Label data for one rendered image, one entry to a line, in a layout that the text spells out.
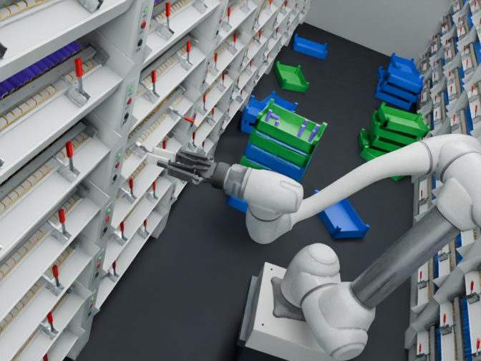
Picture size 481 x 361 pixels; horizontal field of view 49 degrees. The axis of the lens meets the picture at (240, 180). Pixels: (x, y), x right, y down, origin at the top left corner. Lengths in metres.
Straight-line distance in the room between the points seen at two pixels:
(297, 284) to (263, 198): 0.50
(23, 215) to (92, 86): 0.30
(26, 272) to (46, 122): 0.39
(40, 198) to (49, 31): 0.39
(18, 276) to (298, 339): 1.01
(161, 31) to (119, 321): 1.15
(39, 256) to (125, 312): 0.90
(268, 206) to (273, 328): 0.59
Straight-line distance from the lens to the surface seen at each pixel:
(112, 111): 1.29
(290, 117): 2.62
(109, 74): 1.22
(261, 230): 1.53
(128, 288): 2.24
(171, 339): 2.12
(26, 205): 1.14
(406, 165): 1.57
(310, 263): 1.78
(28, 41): 0.87
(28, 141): 0.99
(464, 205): 1.53
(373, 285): 1.66
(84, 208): 1.44
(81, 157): 1.28
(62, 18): 0.95
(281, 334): 1.88
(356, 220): 2.99
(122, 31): 1.19
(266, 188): 1.40
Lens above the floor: 1.72
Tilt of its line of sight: 36 degrees down
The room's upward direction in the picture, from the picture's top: 20 degrees clockwise
